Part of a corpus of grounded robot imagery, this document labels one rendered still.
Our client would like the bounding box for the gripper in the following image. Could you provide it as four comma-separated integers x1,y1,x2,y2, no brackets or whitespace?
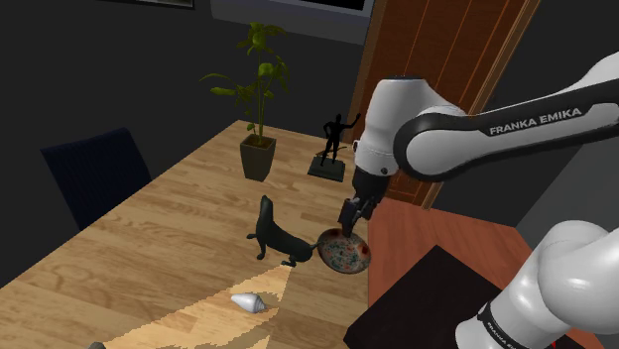
337,166,391,239

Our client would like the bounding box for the speckled round plate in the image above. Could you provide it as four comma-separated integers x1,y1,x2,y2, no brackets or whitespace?
316,227,373,276

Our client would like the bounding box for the black human statuette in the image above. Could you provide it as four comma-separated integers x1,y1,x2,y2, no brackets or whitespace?
307,112,363,183

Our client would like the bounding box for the black dog figure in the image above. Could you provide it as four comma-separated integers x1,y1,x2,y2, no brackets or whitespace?
245,194,318,269

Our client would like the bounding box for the green plant in dark pot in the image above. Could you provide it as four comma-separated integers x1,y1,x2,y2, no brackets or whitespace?
198,21,292,183

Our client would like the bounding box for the white seashell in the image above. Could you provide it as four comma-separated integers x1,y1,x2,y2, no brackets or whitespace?
229,291,267,315

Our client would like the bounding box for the brown wooden door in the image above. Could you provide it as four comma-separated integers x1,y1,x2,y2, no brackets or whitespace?
341,0,543,211

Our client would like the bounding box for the light wooden table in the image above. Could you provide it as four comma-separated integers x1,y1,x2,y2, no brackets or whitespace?
0,119,371,349

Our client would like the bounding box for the grey framed window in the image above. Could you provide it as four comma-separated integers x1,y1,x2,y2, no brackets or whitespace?
209,0,377,47

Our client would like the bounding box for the dark blue chair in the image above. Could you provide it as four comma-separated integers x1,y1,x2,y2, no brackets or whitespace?
39,126,154,233

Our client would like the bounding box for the dark wall picture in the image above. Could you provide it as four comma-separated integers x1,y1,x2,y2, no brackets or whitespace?
96,0,196,11

